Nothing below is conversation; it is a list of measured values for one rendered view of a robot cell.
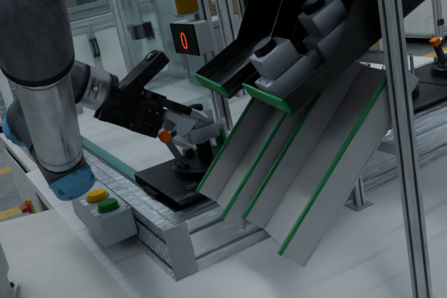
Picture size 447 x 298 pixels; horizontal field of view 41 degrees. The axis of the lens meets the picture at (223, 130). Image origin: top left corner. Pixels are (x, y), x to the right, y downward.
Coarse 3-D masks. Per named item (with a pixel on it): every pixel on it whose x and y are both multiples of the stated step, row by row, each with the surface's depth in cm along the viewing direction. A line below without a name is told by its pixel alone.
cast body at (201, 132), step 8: (192, 104) 120; (200, 104) 119; (208, 112) 118; (200, 120) 118; (192, 128) 118; (200, 128) 118; (208, 128) 119; (216, 128) 120; (192, 136) 117; (200, 136) 118; (208, 136) 119; (216, 136) 120; (192, 144) 118
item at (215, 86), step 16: (256, 0) 96; (272, 0) 97; (288, 0) 84; (256, 16) 96; (272, 16) 97; (288, 16) 84; (240, 32) 96; (256, 32) 97; (272, 32) 84; (288, 32) 85; (240, 48) 97; (208, 64) 95; (224, 64) 96; (240, 64) 92; (208, 80) 88; (224, 80) 91; (240, 80) 84; (224, 96) 86
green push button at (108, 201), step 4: (104, 200) 116; (108, 200) 116; (112, 200) 115; (116, 200) 115; (100, 204) 114; (104, 204) 114; (108, 204) 114; (112, 204) 114; (116, 204) 114; (100, 208) 114; (104, 208) 113; (108, 208) 113; (112, 208) 114
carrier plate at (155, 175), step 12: (156, 168) 128; (168, 168) 126; (144, 180) 123; (156, 180) 121; (168, 180) 120; (180, 180) 119; (168, 192) 114; (180, 192) 113; (192, 192) 112; (180, 204) 108; (192, 204) 109
